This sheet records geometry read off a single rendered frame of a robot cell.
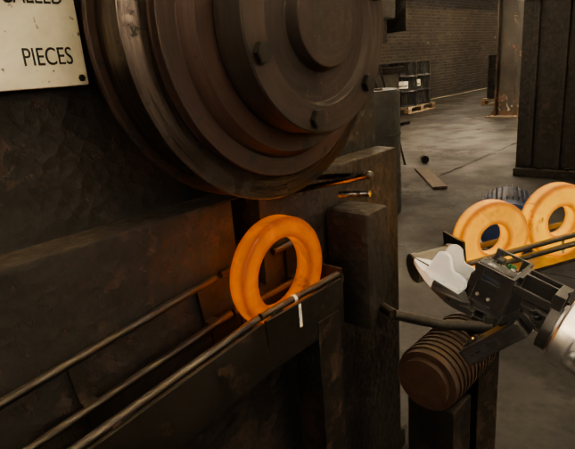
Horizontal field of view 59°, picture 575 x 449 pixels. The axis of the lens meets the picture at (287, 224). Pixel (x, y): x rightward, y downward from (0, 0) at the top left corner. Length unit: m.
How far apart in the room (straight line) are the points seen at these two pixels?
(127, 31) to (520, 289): 0.57
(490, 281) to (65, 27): 0.63
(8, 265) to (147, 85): 0.26
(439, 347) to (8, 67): 0.83
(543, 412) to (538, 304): 1.11
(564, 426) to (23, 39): 1.64
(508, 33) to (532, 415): 8.25
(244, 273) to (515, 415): 1.22
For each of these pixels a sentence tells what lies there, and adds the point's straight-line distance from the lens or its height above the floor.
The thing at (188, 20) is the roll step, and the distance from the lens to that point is 0.60.
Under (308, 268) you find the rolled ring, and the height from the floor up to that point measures 0.74.
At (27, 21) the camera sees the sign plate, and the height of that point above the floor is 1.13.
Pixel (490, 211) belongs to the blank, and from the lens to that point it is 1.06.
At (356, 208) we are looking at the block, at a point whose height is 0.80.
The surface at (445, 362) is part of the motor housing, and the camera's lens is 1.01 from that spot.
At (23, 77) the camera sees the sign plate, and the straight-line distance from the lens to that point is 0.68.
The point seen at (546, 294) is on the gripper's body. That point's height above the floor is 0.75.
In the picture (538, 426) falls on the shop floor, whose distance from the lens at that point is 1.76.
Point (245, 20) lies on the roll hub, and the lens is 0.58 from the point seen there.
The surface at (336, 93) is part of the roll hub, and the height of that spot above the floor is 1.02.
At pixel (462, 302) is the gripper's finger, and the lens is 0.75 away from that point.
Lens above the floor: 1.06
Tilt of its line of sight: 17 degrees down
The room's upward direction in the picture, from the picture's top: 5 degrees counter-clockwise
